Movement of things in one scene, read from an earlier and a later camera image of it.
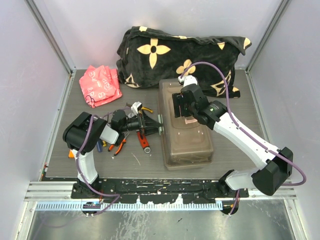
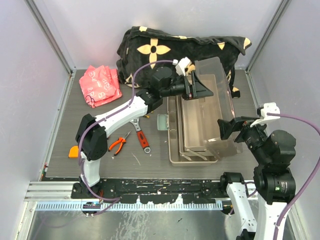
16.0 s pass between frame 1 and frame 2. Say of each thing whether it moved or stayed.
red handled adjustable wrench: stayed
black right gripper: moved
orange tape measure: stayed
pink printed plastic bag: stayed
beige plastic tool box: moved
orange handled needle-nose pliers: stayed
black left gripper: moved
